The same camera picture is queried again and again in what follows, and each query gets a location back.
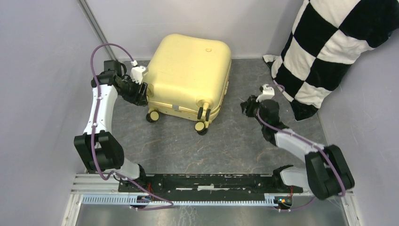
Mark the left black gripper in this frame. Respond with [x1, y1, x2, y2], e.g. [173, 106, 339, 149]
[119, 76, 149, 106]

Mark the yellow hard-shell suitcase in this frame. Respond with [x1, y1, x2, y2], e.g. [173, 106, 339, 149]
[144, 33, 232, 136]

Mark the wrist white camera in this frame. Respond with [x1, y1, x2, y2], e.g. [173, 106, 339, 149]
[130, 60, 149, 84]
[256, 84, 275, 103]

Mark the aluminium frame rail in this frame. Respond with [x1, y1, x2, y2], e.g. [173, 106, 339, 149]
[77, 0, 108, 44]

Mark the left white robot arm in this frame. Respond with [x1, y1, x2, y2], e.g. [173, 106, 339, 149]
[73, 60, 148, 192]

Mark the black white checkered blanket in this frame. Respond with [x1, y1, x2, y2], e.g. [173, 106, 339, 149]
[263, 0, 399, 121]

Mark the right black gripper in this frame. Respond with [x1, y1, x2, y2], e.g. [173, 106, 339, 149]
[239, 95, 267, 128]

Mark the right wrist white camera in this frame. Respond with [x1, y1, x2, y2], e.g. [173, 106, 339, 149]
[256, 84, 275, 103]

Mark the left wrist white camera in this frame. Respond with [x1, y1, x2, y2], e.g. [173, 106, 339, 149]
[130, 60, 149, 84]

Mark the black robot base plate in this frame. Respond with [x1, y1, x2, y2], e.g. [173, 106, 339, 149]
[118, 174, 303, 202]

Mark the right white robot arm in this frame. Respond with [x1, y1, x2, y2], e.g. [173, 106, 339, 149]
[240, 95, 355, 200]

